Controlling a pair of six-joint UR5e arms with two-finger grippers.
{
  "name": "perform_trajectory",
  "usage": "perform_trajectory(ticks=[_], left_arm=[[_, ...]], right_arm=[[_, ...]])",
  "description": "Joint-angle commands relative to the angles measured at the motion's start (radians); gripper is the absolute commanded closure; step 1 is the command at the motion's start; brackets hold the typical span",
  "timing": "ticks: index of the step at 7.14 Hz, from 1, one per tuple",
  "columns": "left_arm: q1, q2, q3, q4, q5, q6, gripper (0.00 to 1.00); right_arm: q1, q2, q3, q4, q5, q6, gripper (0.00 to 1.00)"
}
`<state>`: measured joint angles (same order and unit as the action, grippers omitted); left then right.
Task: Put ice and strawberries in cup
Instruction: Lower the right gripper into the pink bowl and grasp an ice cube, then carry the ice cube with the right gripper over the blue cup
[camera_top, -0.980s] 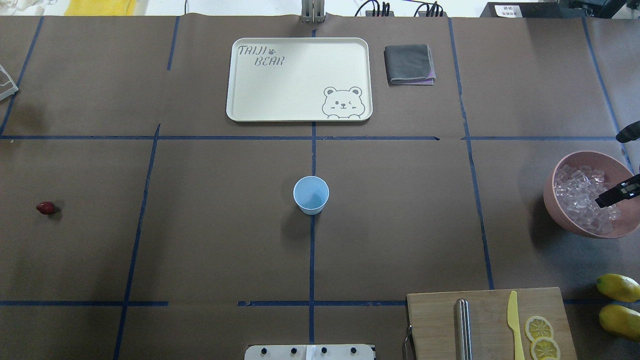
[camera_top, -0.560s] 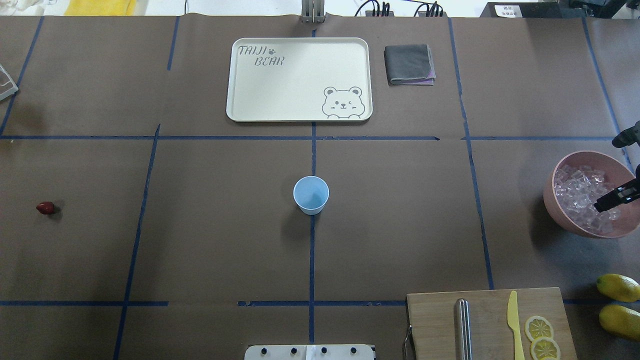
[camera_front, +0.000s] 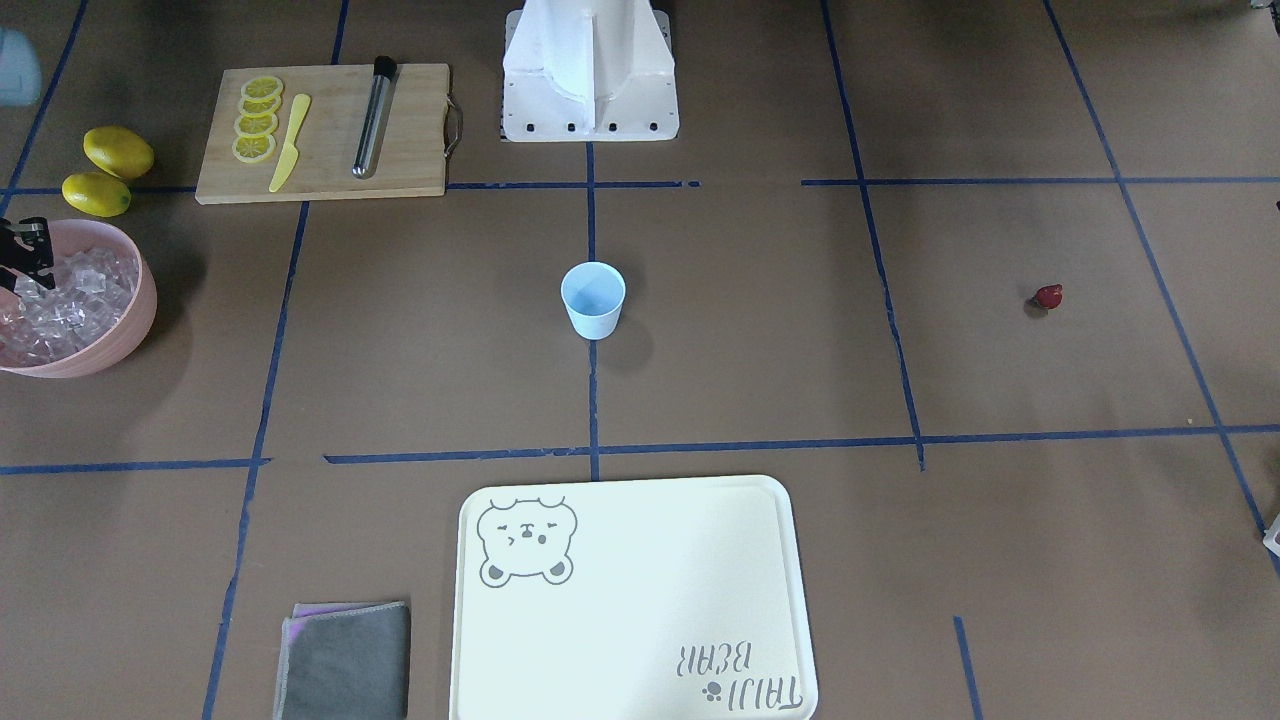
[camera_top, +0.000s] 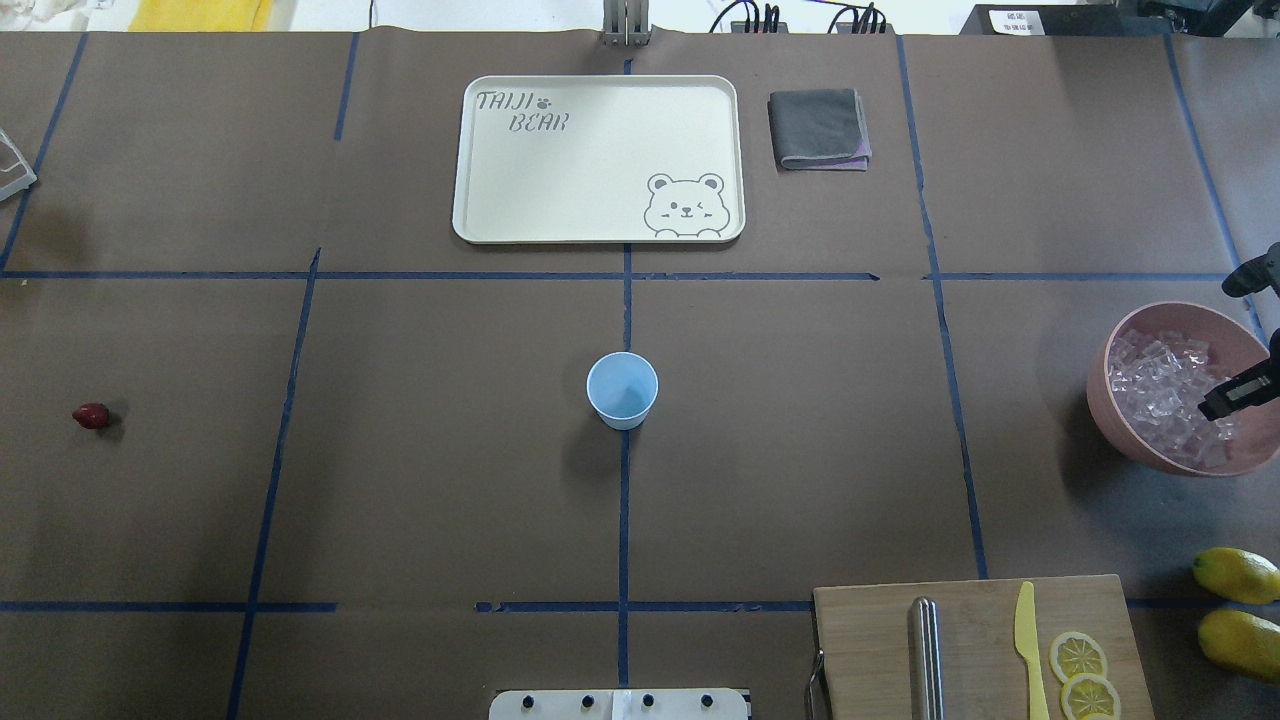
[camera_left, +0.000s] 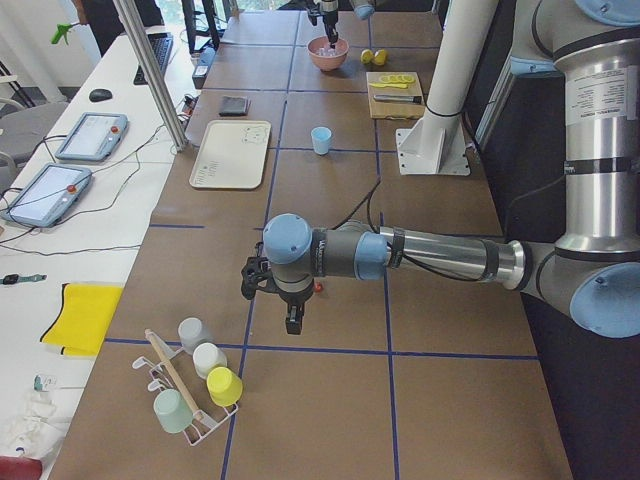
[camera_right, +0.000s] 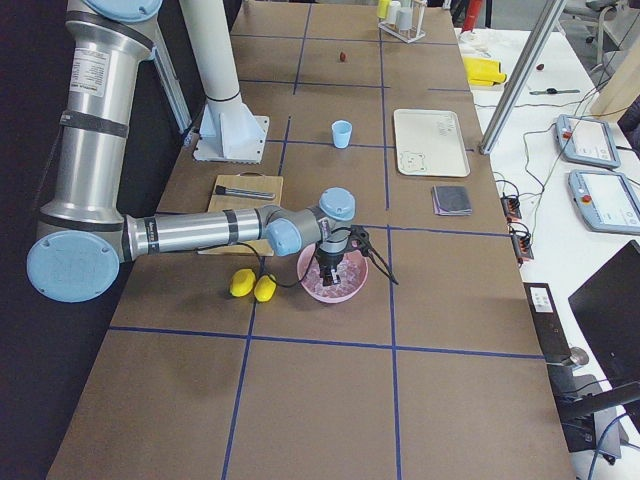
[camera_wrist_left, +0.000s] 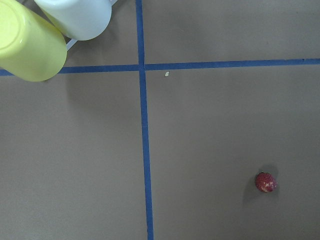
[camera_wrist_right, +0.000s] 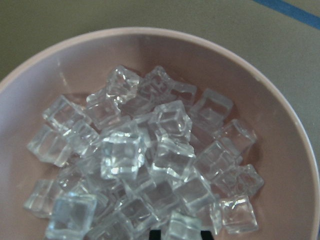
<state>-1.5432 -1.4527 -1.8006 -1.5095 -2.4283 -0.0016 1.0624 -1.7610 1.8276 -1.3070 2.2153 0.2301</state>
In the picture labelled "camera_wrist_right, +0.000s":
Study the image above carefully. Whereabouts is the pink bowl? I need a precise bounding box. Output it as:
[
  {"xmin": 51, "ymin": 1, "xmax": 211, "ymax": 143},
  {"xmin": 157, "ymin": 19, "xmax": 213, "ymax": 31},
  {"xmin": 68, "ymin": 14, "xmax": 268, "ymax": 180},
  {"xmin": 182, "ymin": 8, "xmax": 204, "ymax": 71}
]
[{"xmin": 0, "ymin": 27, "xmax": 320, "ymax": 240}]

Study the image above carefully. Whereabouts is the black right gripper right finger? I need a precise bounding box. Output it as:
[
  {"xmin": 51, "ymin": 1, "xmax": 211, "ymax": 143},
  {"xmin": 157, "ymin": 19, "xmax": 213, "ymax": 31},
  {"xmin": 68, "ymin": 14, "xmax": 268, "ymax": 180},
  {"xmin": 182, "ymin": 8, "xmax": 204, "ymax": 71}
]
[{"xmin": 200, "ymin": 230, "xmax": 213, "ymax": 240}]

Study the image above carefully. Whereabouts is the pile of clear ice cubes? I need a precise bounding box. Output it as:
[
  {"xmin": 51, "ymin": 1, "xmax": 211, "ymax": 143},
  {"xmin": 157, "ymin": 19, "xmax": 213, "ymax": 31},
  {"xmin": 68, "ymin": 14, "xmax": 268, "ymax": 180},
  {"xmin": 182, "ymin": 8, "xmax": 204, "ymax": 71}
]
[{"xmin": 23, "ymin": 65, "xmax": 264, "ymax": 240}]

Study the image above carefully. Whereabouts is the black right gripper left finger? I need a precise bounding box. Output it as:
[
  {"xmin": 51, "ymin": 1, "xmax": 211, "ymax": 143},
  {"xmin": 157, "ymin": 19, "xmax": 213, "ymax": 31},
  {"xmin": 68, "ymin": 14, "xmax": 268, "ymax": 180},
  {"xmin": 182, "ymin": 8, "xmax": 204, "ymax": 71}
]
[{"xmin": 148, "ymin": 229, "xmax": 166, "ymax": 240}]

